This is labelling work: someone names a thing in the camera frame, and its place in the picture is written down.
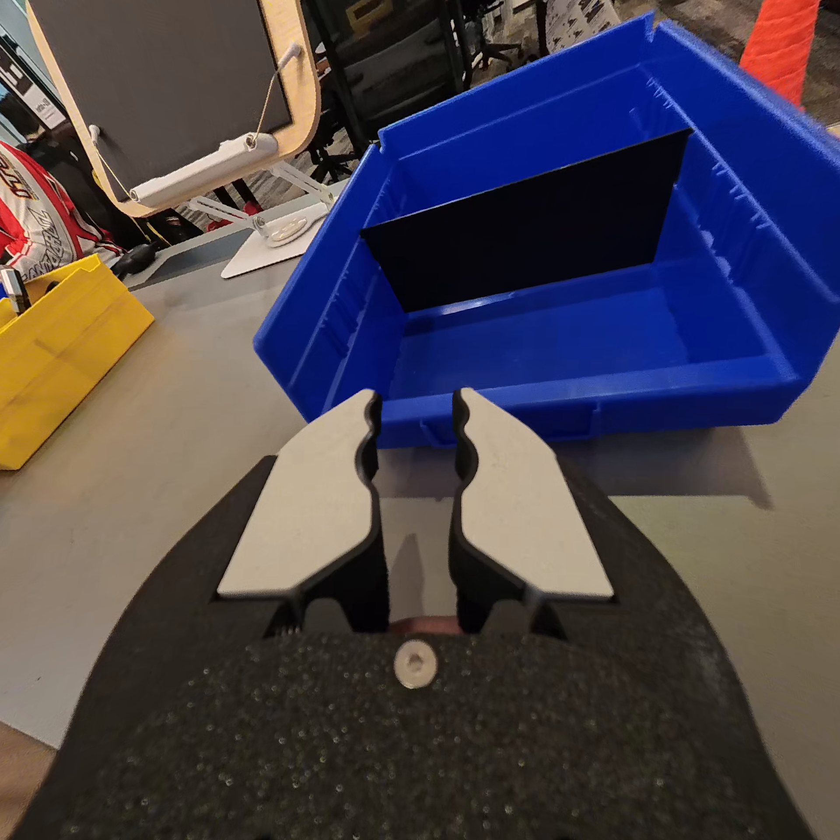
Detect black rounded object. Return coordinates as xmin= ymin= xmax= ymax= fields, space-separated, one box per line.
xmin=112 ymin=241 xmax=161 ymax=277

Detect black office chair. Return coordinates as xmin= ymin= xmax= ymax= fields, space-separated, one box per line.
xmin=472 ymin=0 xmax=526 ymax=67

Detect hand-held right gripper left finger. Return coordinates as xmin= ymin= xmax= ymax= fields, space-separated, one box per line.
xmin=217 ymin=388 xmax=389 ymax=634

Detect white printed sheet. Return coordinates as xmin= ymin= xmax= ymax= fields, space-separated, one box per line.
xmin=545 ymin=0 xmax=631 ymax=53

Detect wood-framed black board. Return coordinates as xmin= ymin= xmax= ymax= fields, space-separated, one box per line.
xmin=26 ymin=0 xmax=322 ymax=217

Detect black bin divider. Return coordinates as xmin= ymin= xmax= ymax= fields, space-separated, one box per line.
xmin=360 ymin=128 xmax=693 ymax=312

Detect red and white jersey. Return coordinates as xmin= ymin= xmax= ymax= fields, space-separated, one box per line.
xmin=0 ymin=141 xmax=122 ymax=283

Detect blue plastic bin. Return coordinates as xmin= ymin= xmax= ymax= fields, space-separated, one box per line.
xmin=252 ymin=10 xmax=840 ymax=450

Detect orange cone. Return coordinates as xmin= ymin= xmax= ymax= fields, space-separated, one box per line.
xmin=739 ymin=0 xmax=821 ymax=109

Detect white stand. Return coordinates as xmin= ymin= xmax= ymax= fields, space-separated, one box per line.
xmin=187 ymin=164 xmax=339 ymax=280

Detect yellow plastic bin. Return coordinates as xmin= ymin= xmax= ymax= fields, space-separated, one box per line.
xmin=0 ymin=255 xmax=156 ymax=471

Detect black metal rack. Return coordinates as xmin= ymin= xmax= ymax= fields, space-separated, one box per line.
xmin=308 ymin=0 xmax=473 ymax=152

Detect grey desk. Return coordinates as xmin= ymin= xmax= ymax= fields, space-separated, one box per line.
xmin=0 ymin=177 xmax=840 ymax=840

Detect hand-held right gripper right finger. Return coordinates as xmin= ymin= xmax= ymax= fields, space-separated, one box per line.
xmin=449 ymin=387 xmax=616 ymax=634

